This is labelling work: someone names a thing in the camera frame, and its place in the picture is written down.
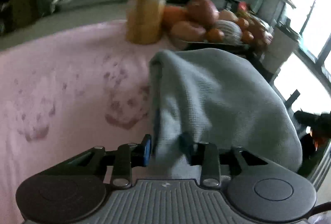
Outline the large orange fruit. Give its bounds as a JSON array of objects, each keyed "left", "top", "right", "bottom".
[{"left": 163, "top": 6, "right": 190, "bottom": 31}]

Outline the pale pear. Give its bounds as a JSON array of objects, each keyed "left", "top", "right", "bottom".
[{"left": 218, "top": 10, "right": 238, "bottom": 22}]

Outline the brown wooden cabinet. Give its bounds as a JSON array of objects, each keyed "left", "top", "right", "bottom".
[{"left": 10, "top": 0, "right": 39, "bottom": 25}]

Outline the orange juice bottle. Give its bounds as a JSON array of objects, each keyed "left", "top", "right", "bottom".
[{"left": 126, "top": 0, "right": 166, "bottom": 45}]

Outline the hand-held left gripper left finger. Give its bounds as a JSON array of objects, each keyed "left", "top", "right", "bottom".
[{"left": 49, "top": 134, "right": 152, "bottom": 188}]

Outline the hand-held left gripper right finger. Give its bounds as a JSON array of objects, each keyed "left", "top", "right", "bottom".
[{"left": 180, "top": 132, "right": 280, "bottom": 188}]

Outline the pink printed blanket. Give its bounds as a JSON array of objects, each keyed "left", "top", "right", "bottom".
[{"left": 0, "top": 19, "right": 187, "bottom": 224}]

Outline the large window with dark frame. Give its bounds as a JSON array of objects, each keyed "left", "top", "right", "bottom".
[{"left": 274, "top": 0, "right": 331, "bottom": 111}]

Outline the white cylindrical container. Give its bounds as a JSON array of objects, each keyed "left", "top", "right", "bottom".
[{"left": 264, "top": 24, "right": 300, "bottom": 73}]

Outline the pale red apple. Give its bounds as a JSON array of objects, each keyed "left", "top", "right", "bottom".
[{"left": 171, "top": 20, "right": 206, "bottom": 42}]

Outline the white net wrapped fruit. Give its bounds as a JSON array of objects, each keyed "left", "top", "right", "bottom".
[{"left": 213, "top": 20, "right": 243, "bottom": 44}]

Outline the metal fruit tray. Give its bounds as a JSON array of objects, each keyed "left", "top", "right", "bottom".
[{"left": 169, "top": 33, "right": 259, "bottom": 51}]

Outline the grey and blue sweatshirt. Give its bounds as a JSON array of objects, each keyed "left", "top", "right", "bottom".
[{"left": 149, "top": 48, "right": 303, "bottom": 180}]

